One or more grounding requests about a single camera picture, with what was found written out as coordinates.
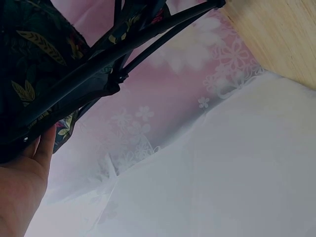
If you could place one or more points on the person's left fingers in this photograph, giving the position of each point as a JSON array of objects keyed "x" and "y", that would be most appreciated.
[{"x": 46, "y": 143}]

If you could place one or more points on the black floral folding umbrella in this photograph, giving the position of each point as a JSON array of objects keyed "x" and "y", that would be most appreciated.
[{"x": 37, "y": 74}]

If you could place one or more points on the person's left hand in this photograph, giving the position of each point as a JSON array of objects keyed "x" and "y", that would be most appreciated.
[{"x": 19, "y": 192}]

